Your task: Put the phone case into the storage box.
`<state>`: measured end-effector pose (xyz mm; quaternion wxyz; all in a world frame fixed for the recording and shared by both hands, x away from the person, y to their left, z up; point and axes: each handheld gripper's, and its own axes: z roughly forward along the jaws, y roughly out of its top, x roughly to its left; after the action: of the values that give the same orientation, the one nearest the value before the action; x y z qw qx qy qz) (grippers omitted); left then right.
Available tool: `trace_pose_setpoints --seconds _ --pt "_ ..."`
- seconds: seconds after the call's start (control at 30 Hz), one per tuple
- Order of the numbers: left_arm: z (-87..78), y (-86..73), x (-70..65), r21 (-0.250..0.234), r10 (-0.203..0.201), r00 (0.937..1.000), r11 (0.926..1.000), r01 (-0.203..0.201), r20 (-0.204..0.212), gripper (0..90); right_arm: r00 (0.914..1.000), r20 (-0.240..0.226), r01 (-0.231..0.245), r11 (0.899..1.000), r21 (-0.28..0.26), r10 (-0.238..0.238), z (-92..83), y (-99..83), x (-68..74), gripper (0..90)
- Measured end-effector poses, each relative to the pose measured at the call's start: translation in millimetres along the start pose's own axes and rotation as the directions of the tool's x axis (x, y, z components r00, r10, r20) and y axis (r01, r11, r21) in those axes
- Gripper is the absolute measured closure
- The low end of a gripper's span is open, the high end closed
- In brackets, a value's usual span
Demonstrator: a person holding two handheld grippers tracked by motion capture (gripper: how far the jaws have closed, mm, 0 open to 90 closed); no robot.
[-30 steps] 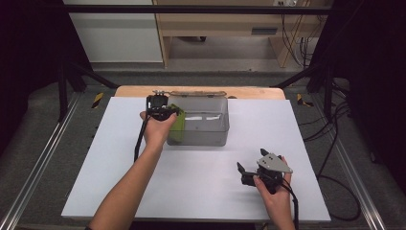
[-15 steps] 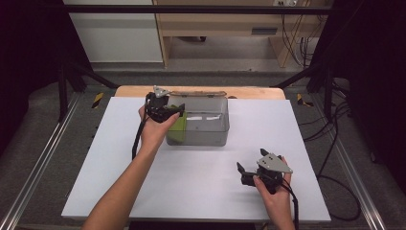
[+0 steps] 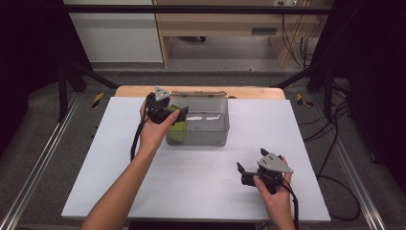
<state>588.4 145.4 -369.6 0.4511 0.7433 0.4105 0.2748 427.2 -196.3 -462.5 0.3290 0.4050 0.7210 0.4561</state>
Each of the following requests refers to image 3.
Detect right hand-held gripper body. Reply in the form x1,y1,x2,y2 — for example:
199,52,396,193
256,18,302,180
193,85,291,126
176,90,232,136
240,152,295,196

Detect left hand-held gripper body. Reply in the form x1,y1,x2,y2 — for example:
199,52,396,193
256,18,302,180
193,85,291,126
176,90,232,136
145,85,180,126

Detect green phone case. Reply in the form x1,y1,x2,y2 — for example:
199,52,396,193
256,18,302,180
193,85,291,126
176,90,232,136
166,104,189,144

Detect transparent grey plastic box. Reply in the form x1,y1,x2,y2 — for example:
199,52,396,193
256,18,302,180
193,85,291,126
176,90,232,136
165,90,231,148

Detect person's left hand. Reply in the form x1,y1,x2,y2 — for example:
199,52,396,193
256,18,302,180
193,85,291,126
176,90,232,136
138,100,182,158

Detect person's right hand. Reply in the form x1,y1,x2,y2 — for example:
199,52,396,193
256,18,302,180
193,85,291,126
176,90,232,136
253,155,297,221

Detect yellow black floor marker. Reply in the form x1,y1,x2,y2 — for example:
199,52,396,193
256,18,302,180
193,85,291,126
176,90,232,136
91,92,105,109
296,92,315,108

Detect white cabinet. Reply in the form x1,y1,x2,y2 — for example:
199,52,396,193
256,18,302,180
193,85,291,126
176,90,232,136
62,0,164,64

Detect light wooden desk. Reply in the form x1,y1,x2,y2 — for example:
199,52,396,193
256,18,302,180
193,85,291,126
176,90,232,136
152,0,324,69

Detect black curtain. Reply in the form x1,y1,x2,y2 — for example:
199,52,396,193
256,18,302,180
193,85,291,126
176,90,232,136
0,0,94,156
314,0,406,185

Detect white power strip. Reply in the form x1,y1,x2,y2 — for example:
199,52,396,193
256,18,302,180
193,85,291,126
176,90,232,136
272,0,299,8

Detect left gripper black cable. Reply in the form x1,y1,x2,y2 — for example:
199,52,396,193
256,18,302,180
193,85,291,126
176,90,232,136
129,117,150,163

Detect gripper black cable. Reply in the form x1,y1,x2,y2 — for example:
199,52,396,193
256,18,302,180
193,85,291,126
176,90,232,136
281,177,302,230
129,117,150,163

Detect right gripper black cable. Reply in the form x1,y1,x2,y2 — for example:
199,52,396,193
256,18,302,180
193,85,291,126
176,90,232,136
281,177,302,230

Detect black floor cables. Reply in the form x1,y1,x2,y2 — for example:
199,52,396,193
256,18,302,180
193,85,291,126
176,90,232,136
300,78,363,222

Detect aluminium floor rail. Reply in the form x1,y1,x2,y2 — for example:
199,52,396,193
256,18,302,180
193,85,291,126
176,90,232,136
314,95,406,230
0,91,81,230

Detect black frame stand leg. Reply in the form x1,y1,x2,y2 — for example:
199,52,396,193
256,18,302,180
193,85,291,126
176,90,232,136
270,61,335,123
56,61,120,123

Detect black horizontal frame bar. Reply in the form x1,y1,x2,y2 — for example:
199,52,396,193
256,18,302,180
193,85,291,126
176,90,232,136
63,4,333,15

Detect black cables under desk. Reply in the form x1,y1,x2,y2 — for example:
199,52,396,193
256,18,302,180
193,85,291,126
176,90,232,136
280,12,322,69

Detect dark desk drawer handle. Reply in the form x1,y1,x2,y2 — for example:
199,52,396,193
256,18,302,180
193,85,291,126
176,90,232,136
251,27,279,35

